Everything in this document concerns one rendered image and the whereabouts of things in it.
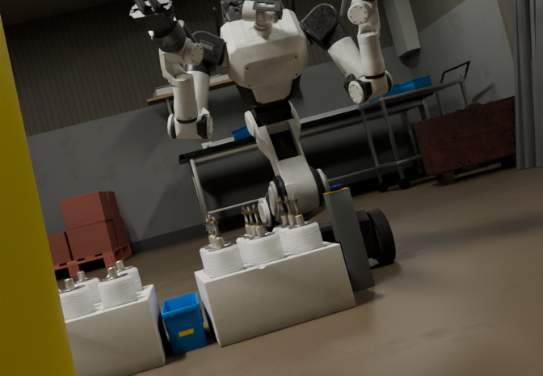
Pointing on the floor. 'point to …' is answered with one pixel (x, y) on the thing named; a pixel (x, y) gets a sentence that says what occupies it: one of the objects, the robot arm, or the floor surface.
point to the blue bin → (184, 323)
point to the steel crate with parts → (468, 138)
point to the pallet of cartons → (89, 234)
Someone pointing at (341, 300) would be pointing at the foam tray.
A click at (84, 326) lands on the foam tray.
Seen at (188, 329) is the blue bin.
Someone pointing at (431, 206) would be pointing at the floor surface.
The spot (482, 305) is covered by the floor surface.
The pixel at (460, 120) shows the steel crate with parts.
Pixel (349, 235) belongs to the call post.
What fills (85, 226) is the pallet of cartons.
